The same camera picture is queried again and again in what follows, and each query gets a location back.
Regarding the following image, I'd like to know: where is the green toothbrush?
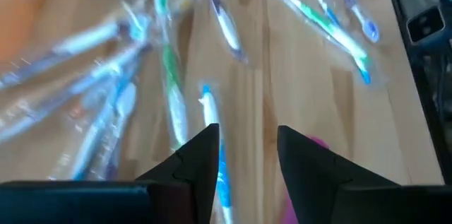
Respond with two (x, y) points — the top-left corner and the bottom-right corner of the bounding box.
(153, 0), (190, 151)
(265, 0), (370, 69)

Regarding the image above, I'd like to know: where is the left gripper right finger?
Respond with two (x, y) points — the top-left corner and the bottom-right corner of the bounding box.
(277, 124), (452, 224)

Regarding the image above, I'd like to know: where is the blue toothbrush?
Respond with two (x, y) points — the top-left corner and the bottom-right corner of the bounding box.
(306, 0), (372, 86)
(197, 84), (234, 224)

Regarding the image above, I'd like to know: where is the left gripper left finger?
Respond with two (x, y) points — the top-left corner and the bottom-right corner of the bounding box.
(0, 123), (220, 224)

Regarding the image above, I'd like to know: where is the black table-level camera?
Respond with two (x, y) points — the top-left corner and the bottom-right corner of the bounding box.
(405, 4), (446, 44)

